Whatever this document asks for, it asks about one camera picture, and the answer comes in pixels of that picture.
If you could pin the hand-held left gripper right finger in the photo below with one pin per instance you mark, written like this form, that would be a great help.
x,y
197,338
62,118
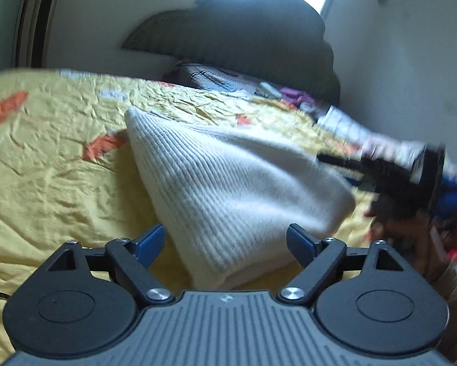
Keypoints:
x,y
301,242

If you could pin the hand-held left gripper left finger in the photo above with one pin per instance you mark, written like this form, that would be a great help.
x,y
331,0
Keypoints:
x,y
151,241

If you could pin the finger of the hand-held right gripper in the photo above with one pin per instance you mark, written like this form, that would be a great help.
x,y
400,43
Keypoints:
x,y
339,160

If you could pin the white knit garment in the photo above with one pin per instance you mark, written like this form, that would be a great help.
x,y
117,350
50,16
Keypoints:
x,y
228,183

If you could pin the pile of colourful clothes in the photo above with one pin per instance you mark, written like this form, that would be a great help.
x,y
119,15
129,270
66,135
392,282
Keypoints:
x,y
455,206

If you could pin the striped white cloth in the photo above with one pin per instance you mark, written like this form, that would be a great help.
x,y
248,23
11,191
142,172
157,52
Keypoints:
x,y
346,122

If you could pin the purple cloth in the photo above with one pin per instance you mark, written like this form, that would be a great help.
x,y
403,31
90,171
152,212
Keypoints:
x,y
295,97

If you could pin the yellow flower print blanket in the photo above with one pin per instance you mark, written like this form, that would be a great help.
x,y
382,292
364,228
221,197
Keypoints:
x,y
53,167

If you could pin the grey pillow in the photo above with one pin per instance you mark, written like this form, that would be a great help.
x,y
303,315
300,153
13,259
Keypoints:
x,y
209,76

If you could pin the dark grey headboard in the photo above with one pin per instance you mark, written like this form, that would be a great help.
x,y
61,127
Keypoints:
x,y
243,26

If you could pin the sliding glass wardrobe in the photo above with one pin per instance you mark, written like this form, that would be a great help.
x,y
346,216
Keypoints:
x,y
34,19

